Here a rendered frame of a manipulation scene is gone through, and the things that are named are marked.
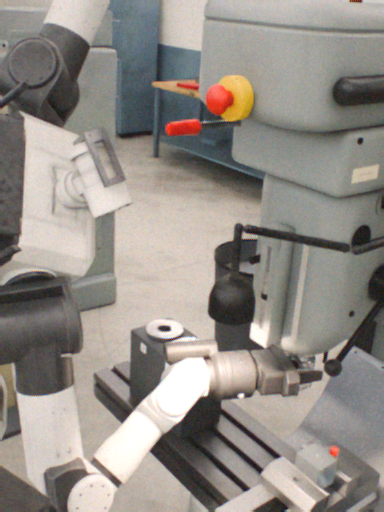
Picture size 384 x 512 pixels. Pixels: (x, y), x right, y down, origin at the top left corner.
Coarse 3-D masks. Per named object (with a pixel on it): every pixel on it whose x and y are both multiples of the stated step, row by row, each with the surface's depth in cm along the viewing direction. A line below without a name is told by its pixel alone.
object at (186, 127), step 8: (184, 120) 93; (192, 120) 94; (224, 120) 98; (240, 120) 99; (168, 128) 92; (176, 128) 91; (184, 128) 92; (192, 128) 93; (200, 128) 94; (208, 128) 96; (216, 128) 97
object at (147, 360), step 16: (160, 320) 153; (144, 336) 148; (160, 336) 146; (176, 336) 147; (192, 336) 149; (144, 352) 148; (160, 352) 142; (144, 368) 149; (160, 368) 143; (144, 384) 151; (208, 400) 144; (192, 416) 142; (208, 416) 146; (176, 432) 143; (192, 432) 144
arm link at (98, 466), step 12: (132, 420) 106; (144, 420) 106; (120, 432) 105; (132, 432) 105; (144, 432) 105; (156, 432) 106; (108, 444) 104; (120, 444) 104; (132, 444) 104; (144, 444) 105; (96, 456) 104; (108, 456) 103; (120, 456) 103; (132, 456) 103; (144, 456) 106; (96, 468) 102; (108, 468) 102; (120, 468) 102; (132, 468) 104; (120, 480) 102
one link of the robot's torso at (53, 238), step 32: (0, 128) 94; (32, 128) 99; (0, 160) 93; (32, 160) 97; (64, 160) 102; (0, 192) 91; (32, 192) 96; (0, 224) 90; (32, 224) 94; (64, 224) 99; (0, 256) 88; (32, 256) 94; (64, 256) 97
